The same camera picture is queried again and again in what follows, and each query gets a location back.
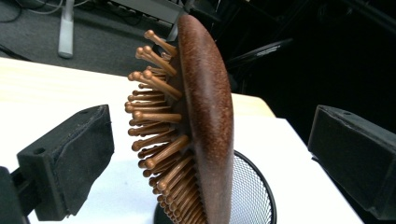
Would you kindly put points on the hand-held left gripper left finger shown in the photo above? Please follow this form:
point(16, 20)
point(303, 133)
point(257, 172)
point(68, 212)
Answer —
point(71, 165)

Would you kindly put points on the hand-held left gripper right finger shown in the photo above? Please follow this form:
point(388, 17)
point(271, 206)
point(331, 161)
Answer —
point(351, 155)

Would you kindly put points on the black mesh pen holder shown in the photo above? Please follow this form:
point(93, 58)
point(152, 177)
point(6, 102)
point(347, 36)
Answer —
point(252, 193)

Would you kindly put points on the brown wooden hairbrush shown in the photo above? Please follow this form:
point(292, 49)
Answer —
point(208, 118)

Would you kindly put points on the white table mat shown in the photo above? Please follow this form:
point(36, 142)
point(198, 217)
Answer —
point(286, 177)

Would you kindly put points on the white metal frame desk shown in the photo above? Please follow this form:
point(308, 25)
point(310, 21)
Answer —
point(66, 31)

